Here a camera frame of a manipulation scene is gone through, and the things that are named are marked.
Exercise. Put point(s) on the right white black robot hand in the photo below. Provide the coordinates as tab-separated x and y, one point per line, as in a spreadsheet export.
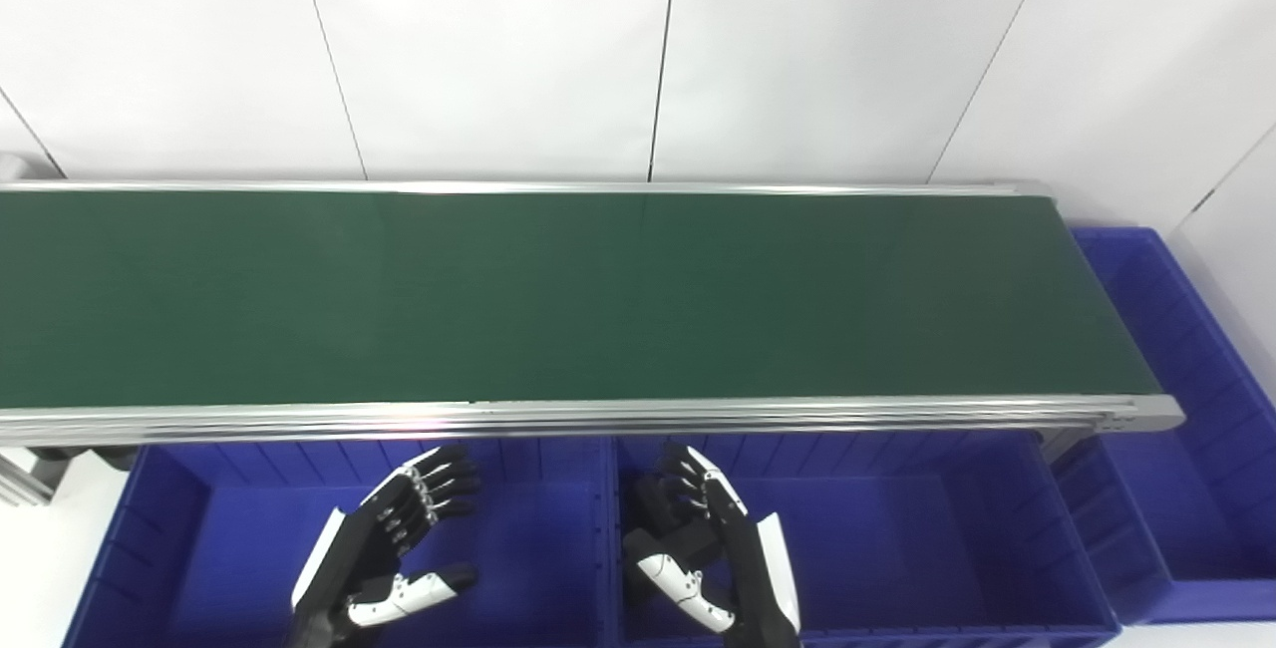
738	548

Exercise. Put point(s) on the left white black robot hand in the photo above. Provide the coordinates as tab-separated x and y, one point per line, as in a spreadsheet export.
364	548

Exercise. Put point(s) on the black angled part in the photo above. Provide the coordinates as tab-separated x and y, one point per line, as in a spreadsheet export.
650	508

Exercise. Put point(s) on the blue plastic bin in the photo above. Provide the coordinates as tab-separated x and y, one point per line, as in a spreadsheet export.
897	548
1196	449
249	568

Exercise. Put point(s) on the green conveyor belt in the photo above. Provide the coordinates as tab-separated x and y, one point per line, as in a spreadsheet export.
558	299

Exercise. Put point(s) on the aluminium conveyor leg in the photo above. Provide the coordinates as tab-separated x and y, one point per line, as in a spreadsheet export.
25	477

